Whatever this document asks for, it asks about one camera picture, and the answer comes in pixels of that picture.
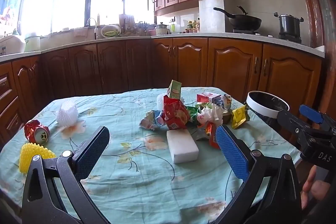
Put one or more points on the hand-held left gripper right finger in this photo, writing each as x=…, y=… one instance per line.
x=232, y=153

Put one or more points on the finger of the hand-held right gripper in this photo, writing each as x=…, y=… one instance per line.
x=290, y=120
x=311, y=111

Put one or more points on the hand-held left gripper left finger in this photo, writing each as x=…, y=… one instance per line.
x=92, y=151

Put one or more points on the white trash bin black liner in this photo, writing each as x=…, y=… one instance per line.
x=260, y=106

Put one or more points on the green drink carton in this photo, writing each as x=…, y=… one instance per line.
x=174, y=88

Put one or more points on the person's right hand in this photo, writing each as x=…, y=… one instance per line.
x=319, y=190

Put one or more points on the small red wrapper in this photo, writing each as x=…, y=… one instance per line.
x=211, y=132

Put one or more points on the yellow snack packet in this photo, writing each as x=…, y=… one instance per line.
x=240, y=116

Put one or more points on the crumpled white plastic bag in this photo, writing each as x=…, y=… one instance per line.
x=211, y=115

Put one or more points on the white foam fruit net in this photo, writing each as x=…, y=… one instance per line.
x=160, y=102
x=67, y=113

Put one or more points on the floral pale green tablecloth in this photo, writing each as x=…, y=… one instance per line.
x=131, y=174

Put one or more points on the white foam block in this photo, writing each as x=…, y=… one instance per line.
x=182, y=145

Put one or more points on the green snack bag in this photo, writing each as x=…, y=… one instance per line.
x=193, y=114

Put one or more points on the red and white carton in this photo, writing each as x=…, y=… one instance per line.
x=207, y=97

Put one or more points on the crushed red drink can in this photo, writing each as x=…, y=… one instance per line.
x=32, y=130

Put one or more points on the yellow foam fruit net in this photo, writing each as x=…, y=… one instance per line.
x=29, y=156

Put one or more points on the blue silver wrapper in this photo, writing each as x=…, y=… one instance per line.
x=150, y=121

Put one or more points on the red snack bag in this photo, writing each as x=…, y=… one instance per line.
x=174, y=111

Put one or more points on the black cooking pot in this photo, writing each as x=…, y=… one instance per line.
x=288, y=26

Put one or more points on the gas stove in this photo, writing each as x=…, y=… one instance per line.
x=242, y=31

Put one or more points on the wooden lower cabinets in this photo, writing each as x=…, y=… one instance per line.
x=183, y=64

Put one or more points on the black wok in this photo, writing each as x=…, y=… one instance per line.
x=244, y=22

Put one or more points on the speckled kitchen countertop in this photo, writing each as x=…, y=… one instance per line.
x=210, y=35

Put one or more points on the white basin with greens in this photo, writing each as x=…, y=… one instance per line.
x=110, y=32

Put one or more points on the chrome sink faucet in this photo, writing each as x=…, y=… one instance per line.
x=96, y=29

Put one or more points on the pale green electric cooker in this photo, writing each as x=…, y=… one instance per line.
x=32, y=43

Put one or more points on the white rice cooker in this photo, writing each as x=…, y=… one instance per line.
x=11, y=44

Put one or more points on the wooden cutting board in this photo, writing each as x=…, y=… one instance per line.
x=126, y=22

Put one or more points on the knife block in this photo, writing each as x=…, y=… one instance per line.
x=142, y=26

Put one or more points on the yellow lid jar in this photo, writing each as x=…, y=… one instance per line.
x=190, y=26

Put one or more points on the green bottle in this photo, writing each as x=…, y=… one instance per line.
x=173, y=28

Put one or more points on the small white electric pot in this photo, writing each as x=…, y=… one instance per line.
x=162, y=29

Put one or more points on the kitchen window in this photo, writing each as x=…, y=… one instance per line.
x=73, y=1

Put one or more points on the wooden door frame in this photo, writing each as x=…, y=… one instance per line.
x=315, y=16

